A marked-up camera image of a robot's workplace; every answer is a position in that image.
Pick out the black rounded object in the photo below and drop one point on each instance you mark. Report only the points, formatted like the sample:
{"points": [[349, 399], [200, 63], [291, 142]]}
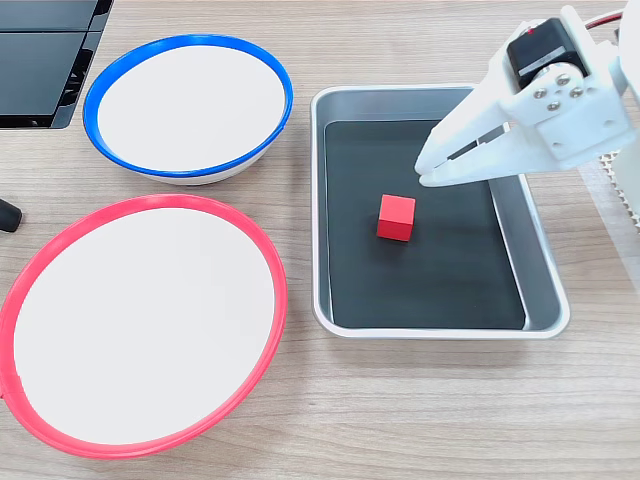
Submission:
{"points": [[9, 215]]}

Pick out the blue-rimmed white dish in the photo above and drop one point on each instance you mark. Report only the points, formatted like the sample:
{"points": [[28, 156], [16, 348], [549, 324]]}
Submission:
{"points": [[190, 100]]}

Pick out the clear plastic sheet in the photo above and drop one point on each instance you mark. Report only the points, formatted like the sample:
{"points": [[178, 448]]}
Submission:
{"points": [[615, 235]]}

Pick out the white honeycomb perforated sheet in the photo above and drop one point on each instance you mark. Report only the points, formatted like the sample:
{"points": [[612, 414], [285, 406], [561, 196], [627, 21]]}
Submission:
{"points": [[607, 165]]}

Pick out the silver metal tray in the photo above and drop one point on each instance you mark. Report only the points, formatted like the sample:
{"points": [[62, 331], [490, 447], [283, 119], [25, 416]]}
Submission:
{"points": [[542, 280]]}

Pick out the black tray liner mat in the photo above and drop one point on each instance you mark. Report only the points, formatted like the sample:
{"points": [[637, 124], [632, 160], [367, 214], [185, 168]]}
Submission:
{"points": [[450, 280]]}

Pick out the black flat panel device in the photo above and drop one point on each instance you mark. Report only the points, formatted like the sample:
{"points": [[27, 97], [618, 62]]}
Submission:
{"points": [[35, 65]]}

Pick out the red-rimmed white dish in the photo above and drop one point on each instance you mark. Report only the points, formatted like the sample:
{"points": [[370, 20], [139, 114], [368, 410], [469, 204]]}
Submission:
{"points": [[145, 320]]}

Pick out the red cube block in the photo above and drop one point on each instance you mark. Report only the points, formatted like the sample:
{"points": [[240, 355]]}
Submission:
{"points": [[395, 217]]}

